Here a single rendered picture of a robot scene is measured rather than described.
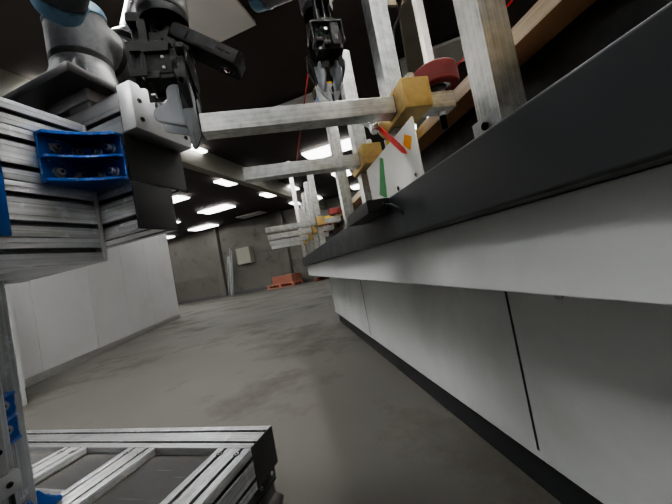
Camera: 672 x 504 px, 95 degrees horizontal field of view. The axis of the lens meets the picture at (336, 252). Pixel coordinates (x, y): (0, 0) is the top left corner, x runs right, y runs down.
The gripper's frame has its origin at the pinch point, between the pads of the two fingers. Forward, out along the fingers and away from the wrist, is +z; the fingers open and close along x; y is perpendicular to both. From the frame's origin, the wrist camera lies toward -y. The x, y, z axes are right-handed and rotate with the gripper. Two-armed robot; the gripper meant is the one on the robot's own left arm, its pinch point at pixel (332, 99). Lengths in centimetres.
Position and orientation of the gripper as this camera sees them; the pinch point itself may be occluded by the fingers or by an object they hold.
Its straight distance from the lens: 80.8
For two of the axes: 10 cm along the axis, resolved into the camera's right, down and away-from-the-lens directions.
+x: 9.7, -1.8, 1.8
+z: 1.9, 9.8, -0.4
